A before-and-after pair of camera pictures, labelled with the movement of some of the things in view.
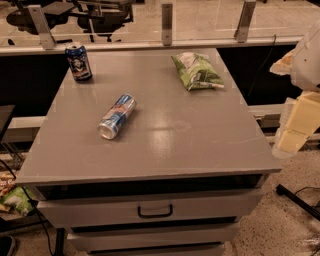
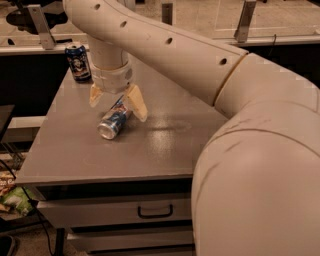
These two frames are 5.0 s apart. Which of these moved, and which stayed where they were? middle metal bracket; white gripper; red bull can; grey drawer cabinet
Moved: white gripper
Stayed: grey drawer cabinet; red bull can; middle metal bracket
